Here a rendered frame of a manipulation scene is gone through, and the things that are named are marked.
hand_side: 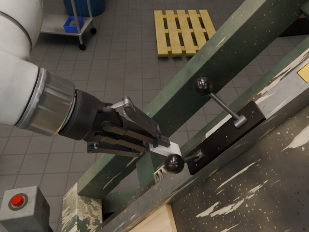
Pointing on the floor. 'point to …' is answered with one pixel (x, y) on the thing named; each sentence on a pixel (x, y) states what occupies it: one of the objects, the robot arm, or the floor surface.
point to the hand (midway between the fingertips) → (164, 147)
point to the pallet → (181, 18)
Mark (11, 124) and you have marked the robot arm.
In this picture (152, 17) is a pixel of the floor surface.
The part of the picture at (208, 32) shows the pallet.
